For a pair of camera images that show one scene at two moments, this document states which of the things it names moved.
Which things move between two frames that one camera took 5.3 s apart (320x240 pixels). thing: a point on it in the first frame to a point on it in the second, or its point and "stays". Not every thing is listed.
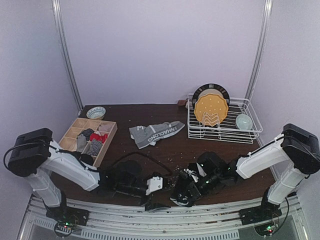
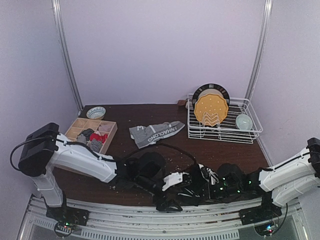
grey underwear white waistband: [81, 141] stays
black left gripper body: [149, 197] to [186, 183]
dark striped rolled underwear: [87, 133] stays
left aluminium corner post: [60, 32] stays
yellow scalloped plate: [211, 109] stays
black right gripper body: [189, 188] to [203, 184]
